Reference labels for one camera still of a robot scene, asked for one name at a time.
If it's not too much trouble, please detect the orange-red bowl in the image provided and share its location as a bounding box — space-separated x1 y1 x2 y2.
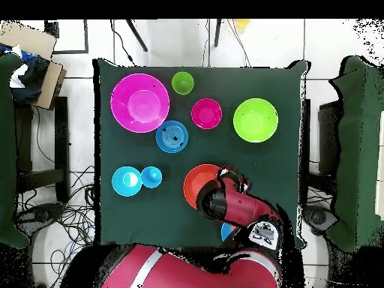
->
182 163 223 210

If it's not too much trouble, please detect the large blue bowl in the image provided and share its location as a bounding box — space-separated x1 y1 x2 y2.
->
220 222 234 242

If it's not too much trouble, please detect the blue flat-bottomed bowl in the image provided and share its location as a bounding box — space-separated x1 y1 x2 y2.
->
154 119 189 155

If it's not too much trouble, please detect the blue cup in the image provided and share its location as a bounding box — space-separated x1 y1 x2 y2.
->
140 166 164 189

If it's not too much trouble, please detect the small pink-red bowl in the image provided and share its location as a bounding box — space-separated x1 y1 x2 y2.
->
190 97 224 131

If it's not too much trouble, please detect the green bowl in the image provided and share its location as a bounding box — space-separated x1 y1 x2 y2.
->
232 97 279 143

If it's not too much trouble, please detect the small light blue ribbed bowl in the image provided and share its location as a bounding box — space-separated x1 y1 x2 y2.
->
111 166 143 198

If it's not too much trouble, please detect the large pink bowl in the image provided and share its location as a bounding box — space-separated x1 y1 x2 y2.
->
109 73 171 134

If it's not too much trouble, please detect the green cup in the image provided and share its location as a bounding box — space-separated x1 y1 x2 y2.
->
171 70 195 96

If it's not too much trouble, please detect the dark green tablecloth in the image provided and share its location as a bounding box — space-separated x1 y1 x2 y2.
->
92 58 311 250

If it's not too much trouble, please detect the black stand leg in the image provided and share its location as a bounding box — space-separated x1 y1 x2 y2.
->
124 19 149 53
213 19 223 48

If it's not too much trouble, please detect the black box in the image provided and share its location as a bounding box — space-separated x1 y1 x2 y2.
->
317 100 341 175

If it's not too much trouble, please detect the yellow object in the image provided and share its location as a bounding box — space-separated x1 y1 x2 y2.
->
233 19 251 32

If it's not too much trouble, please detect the green-clothed side table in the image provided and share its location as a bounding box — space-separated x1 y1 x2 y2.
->
0 52 31 250
326 55 384 253

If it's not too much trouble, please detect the dark clothing bundle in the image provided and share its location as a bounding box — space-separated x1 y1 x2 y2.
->
8 44 51 104

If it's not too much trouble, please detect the white panel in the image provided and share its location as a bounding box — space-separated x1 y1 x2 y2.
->
374 109 384 221

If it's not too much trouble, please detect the cardboard box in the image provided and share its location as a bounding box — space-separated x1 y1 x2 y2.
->
0 19 68 111

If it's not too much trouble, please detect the tangle of black cables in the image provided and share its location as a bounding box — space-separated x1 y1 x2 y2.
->
14 164 98 288

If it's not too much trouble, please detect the black cable with plug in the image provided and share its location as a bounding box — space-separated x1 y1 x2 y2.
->
109 19 138 67

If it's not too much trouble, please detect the black stool frame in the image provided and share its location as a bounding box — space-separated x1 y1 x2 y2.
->
14 95 71 203

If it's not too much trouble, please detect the black pedestal foot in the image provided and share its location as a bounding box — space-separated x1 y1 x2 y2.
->
301 205 339 236
14 202 65 232

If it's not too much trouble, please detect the black floor frame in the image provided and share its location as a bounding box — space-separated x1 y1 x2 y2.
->
43 19 90 56

